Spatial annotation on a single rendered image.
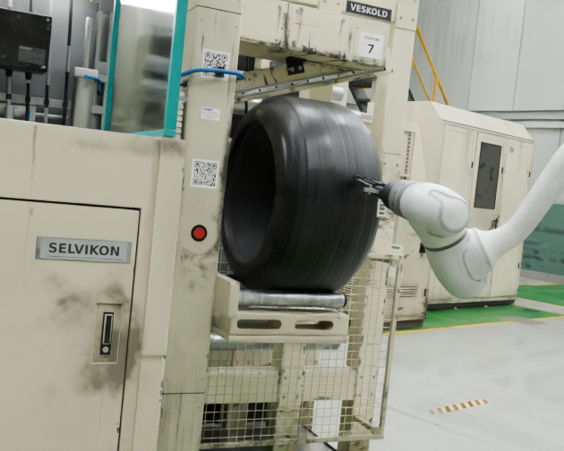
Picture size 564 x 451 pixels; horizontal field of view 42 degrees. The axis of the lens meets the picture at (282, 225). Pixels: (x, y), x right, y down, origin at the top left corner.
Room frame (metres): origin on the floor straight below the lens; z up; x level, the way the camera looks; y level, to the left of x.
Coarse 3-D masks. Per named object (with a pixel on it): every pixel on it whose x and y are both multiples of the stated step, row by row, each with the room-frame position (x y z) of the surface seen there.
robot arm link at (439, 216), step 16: (416, 192) 1.61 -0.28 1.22; (432, 192) 1.58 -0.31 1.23; (448, 192) 1.56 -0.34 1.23; (400, 208) 1.66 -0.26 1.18; (416, 208) 1.59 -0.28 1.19; (432, 208) 1.55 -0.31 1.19; (448, 208) 1.53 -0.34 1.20; (464, 208) 1.55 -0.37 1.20; (416, 224) 1.61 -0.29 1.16; (432, 224) 1.55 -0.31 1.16; (448, 224) 1.54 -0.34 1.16; (464, 224) 1.55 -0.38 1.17; (432, 240) 1.60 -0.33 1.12; (448, 240) 1.60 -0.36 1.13
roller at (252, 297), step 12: (240, 288) 1.99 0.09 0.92; (240, 300) 1.96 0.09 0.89; (252, 300) 1.98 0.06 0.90; (264, 300) 1.99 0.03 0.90; (276, 300) 2.01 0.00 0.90; (288, 300) 2.02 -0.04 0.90; (300, 300) 2.04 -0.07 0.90; (312, 300) 2.05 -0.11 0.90; (324, 300) 2.07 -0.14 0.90; (336, 300) 2.08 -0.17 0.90
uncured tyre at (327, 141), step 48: (288, 96) 2.11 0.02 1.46; (240, 144) 2.27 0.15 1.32; (288, 144) 1.94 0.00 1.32; (336, 144) 1.97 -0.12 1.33; (240, 192) 2.41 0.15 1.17; (288, 192) 1.91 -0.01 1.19; (336, 192) 1.93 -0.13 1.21; (240, 240) 2.37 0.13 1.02; (288, 240) 1.92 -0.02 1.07; (336, 240) 1.95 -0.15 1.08; (288, 288) 2.04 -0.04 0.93; (336, 288) 2.09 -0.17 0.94
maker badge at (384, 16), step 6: (348, 0) 2.79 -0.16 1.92; (348, 6) 2.79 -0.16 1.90; (354, 6) 2.80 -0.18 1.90; (360, 6) 2.81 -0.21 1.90; (366, 6) 2.82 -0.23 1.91; (372, 6) 2.84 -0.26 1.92; (378, 6) 2.85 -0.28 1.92; (348, 12) 2.79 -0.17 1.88; (354, 12) 2.80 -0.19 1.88; (360, 12) 2.81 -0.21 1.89; (366, 12) 2.83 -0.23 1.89; (372, 12) 2.84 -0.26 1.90; (378, 12) 2.85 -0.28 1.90; (384, 12) 2.86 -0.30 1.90; (390, 12) 2.87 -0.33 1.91; (378, 18) 2.85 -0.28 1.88; (384, 18) 2.86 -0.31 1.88; (390, 18) 2.87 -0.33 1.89
